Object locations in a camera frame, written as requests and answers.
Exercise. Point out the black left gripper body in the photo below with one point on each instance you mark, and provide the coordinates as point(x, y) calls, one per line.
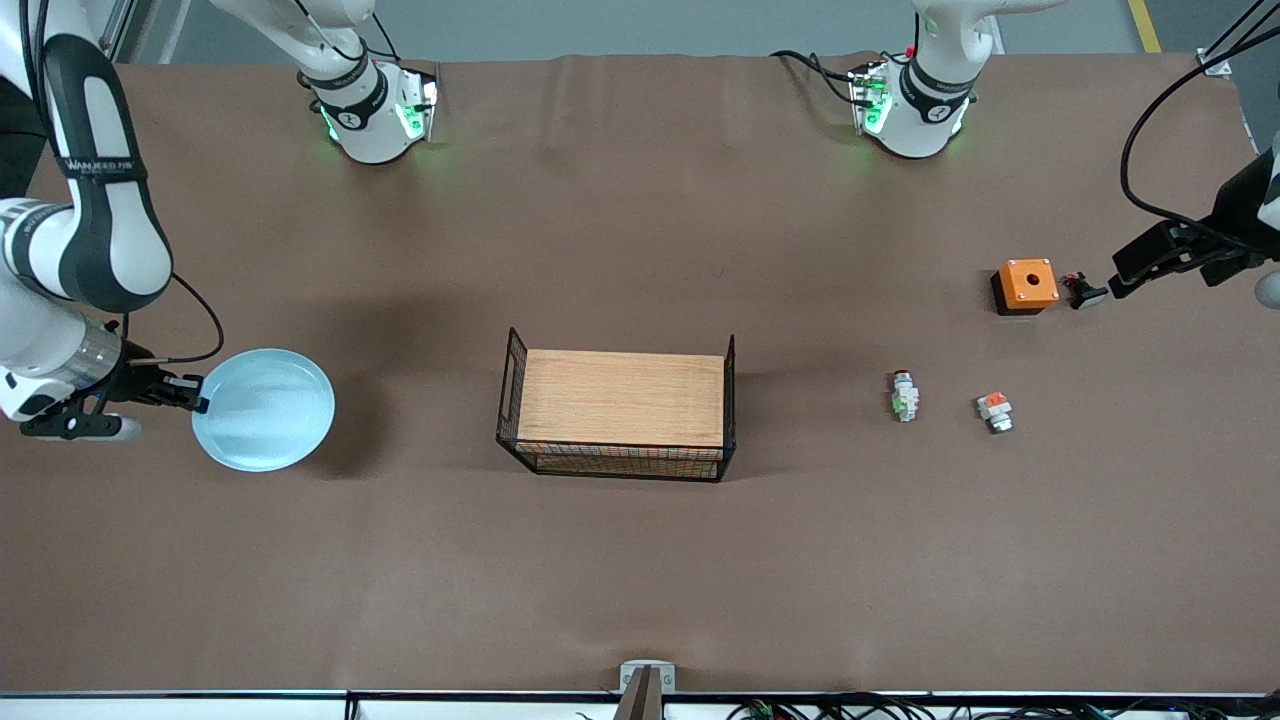
point(1236, 213)

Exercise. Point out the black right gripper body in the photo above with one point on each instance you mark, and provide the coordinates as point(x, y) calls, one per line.
point(137, 383)

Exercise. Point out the light blue round plate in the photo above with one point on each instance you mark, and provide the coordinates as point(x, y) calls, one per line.
point(265, 410)

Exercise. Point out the green white contact block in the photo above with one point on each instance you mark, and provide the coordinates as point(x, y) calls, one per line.
point(905, 398)

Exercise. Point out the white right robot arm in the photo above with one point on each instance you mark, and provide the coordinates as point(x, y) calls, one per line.
point(90, 230)

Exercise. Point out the black push button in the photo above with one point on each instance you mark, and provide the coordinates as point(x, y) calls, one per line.
point(1084, 292)

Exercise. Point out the orange button box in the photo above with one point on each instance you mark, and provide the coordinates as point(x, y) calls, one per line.
point(1026, 283)

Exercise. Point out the orange white contact block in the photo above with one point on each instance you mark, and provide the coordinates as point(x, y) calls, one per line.
point(995, 411)

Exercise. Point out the brown table cover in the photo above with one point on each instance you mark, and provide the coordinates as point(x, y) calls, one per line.
point(300, 580)

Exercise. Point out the wooden board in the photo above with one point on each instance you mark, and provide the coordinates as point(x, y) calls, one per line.
point(620, 400)

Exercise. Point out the aluminium frame post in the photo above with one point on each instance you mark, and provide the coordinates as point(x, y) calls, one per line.
point(1215, 62)

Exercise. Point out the metal table edge bracket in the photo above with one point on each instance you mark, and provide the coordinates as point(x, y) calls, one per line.
point(647, 675)

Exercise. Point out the dark mounting post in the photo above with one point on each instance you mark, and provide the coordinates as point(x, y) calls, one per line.
point(640, 705)

